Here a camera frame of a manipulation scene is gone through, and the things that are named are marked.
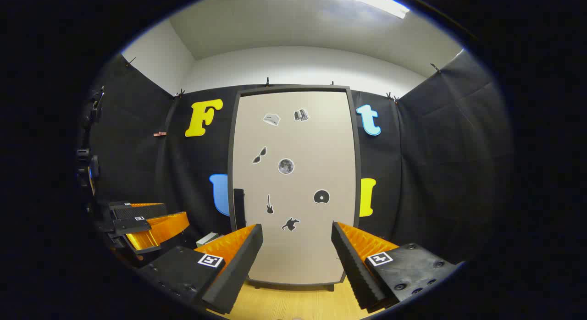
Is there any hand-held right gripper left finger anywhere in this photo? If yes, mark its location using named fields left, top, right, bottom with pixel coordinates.
left=138, top=224, right=264, bottom=315

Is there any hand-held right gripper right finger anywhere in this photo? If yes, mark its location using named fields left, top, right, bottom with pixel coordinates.
left=331, top=221, right=460, bottom=311

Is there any black door handle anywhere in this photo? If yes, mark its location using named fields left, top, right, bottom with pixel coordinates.
left=233, top=188, right=247, bottom=231

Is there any beige cabinet door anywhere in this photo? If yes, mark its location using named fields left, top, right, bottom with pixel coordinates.
left=233, top=91, right=357, bottom=285

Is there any dark grey cabinet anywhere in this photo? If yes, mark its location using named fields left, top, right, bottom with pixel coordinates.
left=227, top=85, right=363, bottom=292

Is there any light green book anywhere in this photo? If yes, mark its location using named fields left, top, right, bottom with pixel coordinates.
left=196, top=232, right=222, bottom=248

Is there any black backdrop cloth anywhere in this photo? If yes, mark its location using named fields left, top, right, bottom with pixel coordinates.
left=78, top=50, right=512, bottom=265

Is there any ceiling light panel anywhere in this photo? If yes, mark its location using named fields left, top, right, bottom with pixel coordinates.
left=307, top=0, right=410, bottom=19

